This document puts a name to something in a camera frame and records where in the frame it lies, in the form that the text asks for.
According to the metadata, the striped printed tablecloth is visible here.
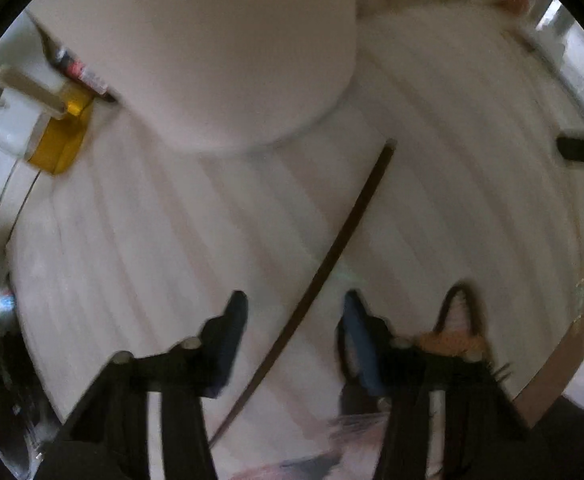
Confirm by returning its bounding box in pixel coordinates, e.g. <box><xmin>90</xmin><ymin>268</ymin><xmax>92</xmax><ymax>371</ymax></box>
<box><xmin>7</xmin><ymin>5</ymin><xmax>584</xmax><ymax>480</ymax></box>

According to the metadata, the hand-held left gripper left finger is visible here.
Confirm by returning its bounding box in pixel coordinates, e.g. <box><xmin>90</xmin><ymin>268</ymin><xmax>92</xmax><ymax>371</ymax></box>
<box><xmin>37</xmin><ymin>290</ymin><xmax>249</xmax><ymax>480</ymax></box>

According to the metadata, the white plastic container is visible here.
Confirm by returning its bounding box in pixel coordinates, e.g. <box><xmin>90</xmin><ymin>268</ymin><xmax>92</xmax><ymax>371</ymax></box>
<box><xmin>24</xmin><ymin>0</ymin><xmax>360</xmax><ymax>156</ymax></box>

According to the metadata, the black chopstick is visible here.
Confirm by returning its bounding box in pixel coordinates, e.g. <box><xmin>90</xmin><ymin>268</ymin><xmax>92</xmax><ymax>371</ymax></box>
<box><xmin>207</xmin><ymin>139</ymin><xmax>398</xmax><ymax>448</ymax></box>

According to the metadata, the yellow plastic block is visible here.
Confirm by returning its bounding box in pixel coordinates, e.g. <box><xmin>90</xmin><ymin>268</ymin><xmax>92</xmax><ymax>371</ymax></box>
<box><xmin>26</xmin><ymin>82</ymin><xmax>95</xmax><ymax>176</ymax></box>

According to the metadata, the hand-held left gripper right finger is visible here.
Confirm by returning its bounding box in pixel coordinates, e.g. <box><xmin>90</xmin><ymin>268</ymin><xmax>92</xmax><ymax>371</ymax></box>
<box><xmin>336</xmin><ymin>289</ymin><xmax>548</xmax><ymax>480</ymax></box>

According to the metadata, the small red-labelled dark bottle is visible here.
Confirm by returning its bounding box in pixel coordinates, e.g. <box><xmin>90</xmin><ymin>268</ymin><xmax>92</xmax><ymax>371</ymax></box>
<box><xmin>54</xmin><ymin>47</ymin><xmax>113</xmax><ymax>96</ymax></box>

